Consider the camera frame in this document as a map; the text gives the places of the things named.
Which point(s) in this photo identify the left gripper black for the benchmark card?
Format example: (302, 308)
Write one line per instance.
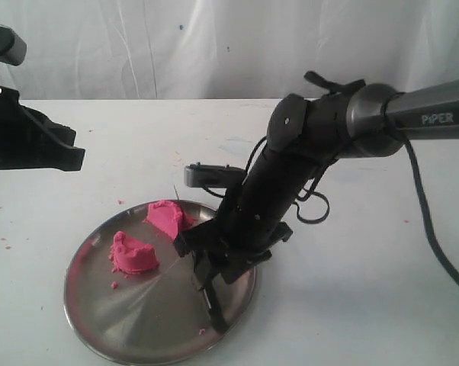
(30, 140)

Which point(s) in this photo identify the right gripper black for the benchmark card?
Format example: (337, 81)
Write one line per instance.
(270, 188)

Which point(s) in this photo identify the black knife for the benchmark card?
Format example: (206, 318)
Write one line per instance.
(214, 301)

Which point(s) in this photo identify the cut pink dough piece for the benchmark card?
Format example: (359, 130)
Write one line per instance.
(168, 217)

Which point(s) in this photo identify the pink play dough lump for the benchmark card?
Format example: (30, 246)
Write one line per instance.
(132, 256)

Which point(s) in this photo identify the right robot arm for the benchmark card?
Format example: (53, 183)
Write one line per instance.
(305, 137)

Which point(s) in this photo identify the round steel plate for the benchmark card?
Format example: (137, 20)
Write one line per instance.
(154, 318)

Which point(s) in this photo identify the white backdrop sheet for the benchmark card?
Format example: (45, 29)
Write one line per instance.
(226, 49)

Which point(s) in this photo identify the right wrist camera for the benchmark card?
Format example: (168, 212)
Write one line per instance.
(212, 176)

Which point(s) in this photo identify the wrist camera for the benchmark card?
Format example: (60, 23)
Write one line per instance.
(212, 176)
(12, 48)

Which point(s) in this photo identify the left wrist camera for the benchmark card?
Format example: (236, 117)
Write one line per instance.
(12, 48)

